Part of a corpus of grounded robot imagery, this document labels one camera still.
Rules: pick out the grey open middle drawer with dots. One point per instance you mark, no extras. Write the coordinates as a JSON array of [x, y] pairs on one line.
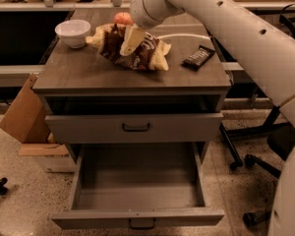
[[138, 186]]

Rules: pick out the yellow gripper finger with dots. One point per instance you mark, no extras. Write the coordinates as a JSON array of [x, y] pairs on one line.
[[132, 39]]

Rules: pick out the brown cardboard box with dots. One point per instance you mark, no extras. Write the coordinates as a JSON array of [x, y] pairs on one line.
[[25, 122]]

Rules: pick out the grey upper drawer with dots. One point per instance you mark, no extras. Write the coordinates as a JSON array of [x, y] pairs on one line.
[[121, 129]]

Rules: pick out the grey drawer cabinet with counter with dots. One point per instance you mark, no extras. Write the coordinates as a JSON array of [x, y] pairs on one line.
[[82, 82]]

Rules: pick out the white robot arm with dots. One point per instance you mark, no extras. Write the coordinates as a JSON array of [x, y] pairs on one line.
[[267, 55]]

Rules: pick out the red apple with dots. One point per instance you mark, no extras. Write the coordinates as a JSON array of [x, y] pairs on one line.
[[123, 18]]

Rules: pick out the brown chip bag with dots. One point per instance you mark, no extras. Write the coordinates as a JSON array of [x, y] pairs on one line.
[[150, 55]]

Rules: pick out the black snack bar wrapper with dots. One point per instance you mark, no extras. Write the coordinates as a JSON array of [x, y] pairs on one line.
[[198, 58]]

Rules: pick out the black chair caster at left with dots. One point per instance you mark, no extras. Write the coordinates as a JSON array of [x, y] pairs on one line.
[[3, 188]]

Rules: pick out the white bowl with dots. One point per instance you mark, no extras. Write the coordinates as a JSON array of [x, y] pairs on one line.
[[73, 33]]

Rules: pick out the dark side table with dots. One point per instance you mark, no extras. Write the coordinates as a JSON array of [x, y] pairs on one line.
[[250, 119]]

